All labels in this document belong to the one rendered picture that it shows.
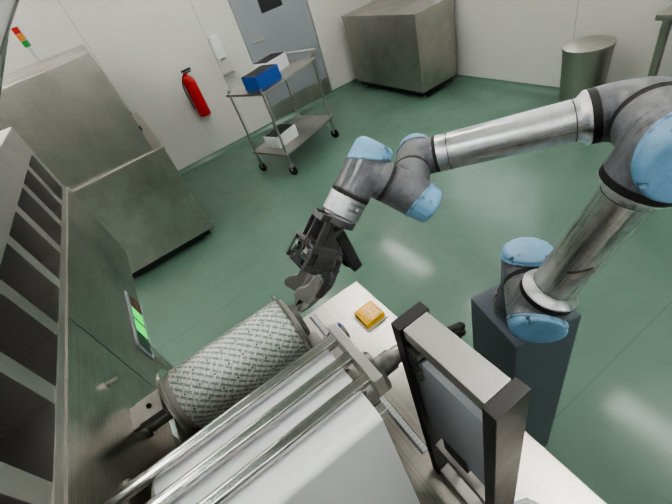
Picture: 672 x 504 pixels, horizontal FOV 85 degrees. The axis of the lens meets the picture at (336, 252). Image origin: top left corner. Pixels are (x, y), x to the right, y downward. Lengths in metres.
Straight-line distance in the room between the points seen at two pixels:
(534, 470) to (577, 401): 1.13
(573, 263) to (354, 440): 0.55
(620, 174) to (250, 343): 0.67
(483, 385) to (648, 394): 1.76
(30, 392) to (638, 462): 1.94
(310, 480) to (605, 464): 1.65
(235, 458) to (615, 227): 0.66
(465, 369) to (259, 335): 0.41
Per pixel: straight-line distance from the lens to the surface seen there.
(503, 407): 0.42
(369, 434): 0.44
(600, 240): 0.78
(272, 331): 0.72
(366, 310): 1.17
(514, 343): 1.10
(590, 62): 3.76
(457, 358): 0.44
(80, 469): 0.62
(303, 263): 0.69
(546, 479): 0.97
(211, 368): 0.73
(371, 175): 0.67
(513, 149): 0.79
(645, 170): 0.67
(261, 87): 3.80
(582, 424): 2.03
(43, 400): 0.66
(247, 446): 0.46
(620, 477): 1.98
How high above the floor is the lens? 1.82
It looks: 40 degrees down
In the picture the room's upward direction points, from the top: 21 degrees counter-clockwise
